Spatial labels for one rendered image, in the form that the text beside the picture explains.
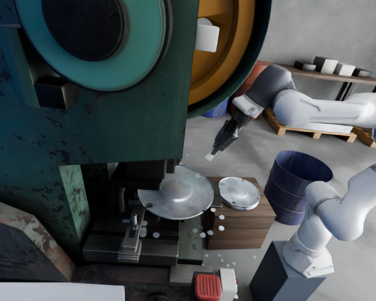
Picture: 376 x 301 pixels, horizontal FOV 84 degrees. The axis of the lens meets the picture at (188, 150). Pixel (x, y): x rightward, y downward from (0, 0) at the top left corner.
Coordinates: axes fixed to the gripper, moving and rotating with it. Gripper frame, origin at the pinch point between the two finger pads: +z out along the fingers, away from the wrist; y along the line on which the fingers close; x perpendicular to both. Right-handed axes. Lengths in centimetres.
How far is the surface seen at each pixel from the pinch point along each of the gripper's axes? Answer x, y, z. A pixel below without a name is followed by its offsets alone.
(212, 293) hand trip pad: -2.9, -45.1, 13.6
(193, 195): 1.0, -12.8, 13.2
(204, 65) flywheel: 16.6, 26.5, -23.1
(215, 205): -6.0, -17.2, 10.0
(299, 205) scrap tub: -105, 38, 22
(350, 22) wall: -198, 310, -170
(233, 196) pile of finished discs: -47, 29, 35
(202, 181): -2.8, -4.3, 11.4
